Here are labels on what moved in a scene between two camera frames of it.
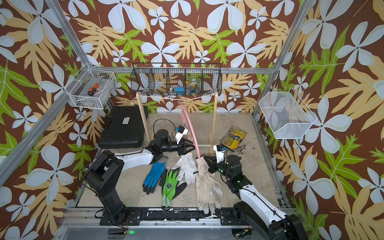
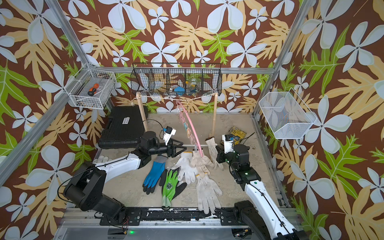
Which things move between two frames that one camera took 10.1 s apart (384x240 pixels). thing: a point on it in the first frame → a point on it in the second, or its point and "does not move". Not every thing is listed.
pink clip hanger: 189,126 does not move
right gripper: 212,165 → 221,154
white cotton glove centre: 187,166 does not move
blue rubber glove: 153,177 does not move
